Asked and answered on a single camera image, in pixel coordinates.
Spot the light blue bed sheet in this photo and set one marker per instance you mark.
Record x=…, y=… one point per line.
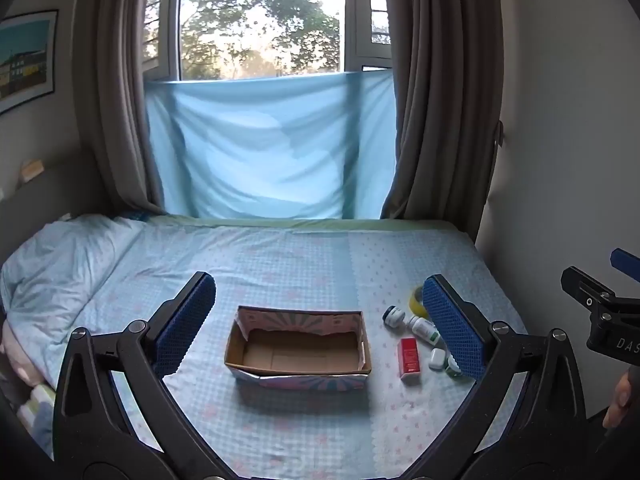
x=377, y=431

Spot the framed wall picture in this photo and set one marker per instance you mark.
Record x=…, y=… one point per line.
x=27, y=51

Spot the white jar black lid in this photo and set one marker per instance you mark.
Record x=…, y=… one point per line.
x=393, y=317

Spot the yellow tape roll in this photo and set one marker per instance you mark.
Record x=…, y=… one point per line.
x=416, y=305

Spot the white earbuds case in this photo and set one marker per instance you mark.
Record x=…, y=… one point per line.
x=438, y=359

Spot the grey headboard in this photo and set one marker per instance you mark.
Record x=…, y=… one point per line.
x=73, y=186

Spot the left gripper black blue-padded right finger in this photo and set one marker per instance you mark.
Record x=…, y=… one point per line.
x=523, y=417

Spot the light blue pillow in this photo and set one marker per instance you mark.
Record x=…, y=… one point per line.
x=51, y=278

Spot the window with trees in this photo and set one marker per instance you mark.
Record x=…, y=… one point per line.
x=238, y=39

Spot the red carton box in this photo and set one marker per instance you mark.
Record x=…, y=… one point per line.
x=409, y=361

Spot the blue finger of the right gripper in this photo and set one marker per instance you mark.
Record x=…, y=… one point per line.
x=626, y=263

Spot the left grey curtain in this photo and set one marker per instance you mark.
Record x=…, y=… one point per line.
x=109, y=99

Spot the green jar white lid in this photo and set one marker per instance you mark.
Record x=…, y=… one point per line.
x=451, y=368

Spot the person's hand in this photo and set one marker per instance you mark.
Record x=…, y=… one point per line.
x=619, y=406

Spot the cardboard box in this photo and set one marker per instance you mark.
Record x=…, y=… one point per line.
x=299, y=349

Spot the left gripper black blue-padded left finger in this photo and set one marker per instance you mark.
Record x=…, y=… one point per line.
x=114, y=418

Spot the white pill bottle green label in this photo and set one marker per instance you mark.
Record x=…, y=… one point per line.
x=425, y=330

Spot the light blue hanging cloth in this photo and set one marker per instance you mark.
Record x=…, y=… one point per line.
x=295, y=147

